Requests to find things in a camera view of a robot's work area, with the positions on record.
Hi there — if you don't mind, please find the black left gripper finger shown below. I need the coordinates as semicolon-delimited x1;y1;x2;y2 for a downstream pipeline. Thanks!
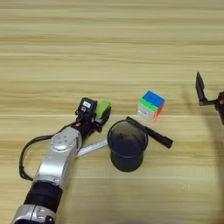
99;105;112;126
94;110;102;126

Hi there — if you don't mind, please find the black round cup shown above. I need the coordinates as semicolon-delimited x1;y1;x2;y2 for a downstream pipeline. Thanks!
107;119;149;173

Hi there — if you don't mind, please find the green rectangular block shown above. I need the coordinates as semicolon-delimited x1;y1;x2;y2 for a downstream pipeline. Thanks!
95;100;112;120

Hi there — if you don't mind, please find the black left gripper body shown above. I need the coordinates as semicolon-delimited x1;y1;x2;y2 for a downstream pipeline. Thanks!
73;116;103;142

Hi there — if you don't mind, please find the multicoloured puzzle cube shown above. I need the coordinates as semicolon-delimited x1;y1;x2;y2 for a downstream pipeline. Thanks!
136;90;166;123

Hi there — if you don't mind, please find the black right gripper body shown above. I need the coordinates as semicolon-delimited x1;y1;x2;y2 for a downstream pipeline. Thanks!
214;91;224;126

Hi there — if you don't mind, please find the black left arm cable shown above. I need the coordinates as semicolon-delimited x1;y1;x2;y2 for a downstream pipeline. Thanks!
18;122;80;182

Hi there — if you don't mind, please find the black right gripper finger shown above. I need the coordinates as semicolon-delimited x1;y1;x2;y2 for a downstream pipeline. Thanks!
195;72;219;107

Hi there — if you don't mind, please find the white pen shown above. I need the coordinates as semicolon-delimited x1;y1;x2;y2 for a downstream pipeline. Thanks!
76;139;109;158

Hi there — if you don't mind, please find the left gripper labelled black box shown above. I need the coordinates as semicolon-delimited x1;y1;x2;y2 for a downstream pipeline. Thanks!
75;97;98;121

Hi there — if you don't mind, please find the black marker pen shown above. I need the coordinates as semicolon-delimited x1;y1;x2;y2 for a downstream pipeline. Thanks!
125;115;174;149

